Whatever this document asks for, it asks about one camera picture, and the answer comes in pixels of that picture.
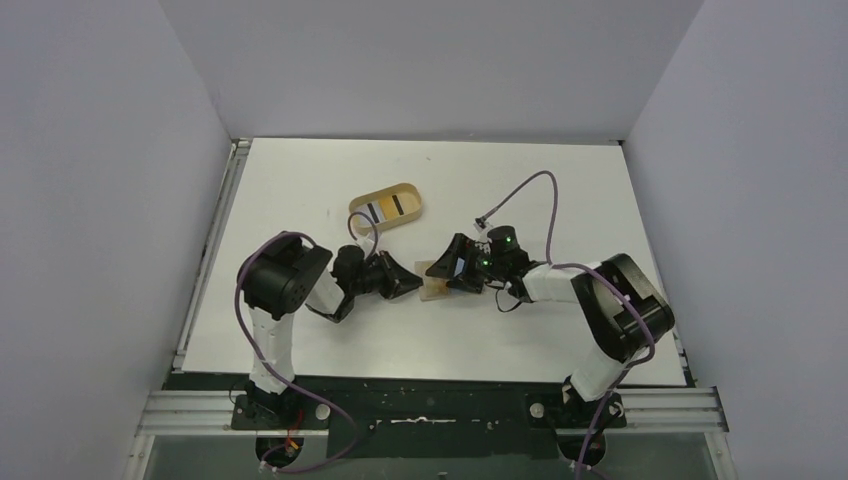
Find blue plastic card sleeves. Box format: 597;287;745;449
453;258;465;277

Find beige card holder wallet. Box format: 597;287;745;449
414;260;462;302

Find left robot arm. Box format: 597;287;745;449
234;232;423;396

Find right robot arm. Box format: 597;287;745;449
425;225;675;402

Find white card black stripe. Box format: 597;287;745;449
357;201;388;228

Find oval wooden tray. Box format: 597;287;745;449
348;183;423;232

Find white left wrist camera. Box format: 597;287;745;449
357;238;377;258

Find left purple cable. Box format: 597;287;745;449
233;210;380;475

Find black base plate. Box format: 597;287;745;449
163;374;713;470

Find aluminium rail frame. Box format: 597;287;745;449
121;138;253;479

